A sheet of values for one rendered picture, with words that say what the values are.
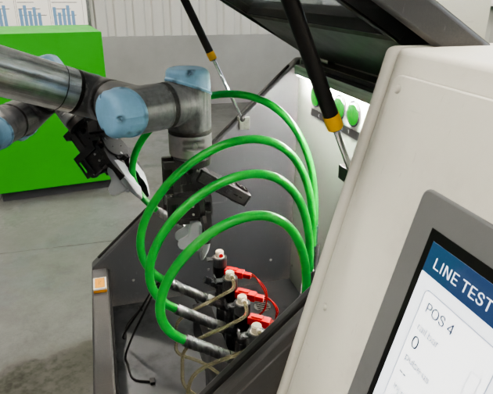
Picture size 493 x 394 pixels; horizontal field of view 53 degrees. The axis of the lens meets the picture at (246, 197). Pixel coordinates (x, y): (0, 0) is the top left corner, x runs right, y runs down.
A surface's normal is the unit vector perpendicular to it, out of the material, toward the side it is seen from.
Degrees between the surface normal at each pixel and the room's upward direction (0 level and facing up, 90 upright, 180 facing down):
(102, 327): 0
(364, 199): 76
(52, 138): 90
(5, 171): 90
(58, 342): 0
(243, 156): 90
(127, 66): 90
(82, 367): 0
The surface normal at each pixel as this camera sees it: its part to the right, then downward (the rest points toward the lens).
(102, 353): 0.00, -0.92
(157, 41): 0.26, 0.38
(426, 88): -0.93, -0.12
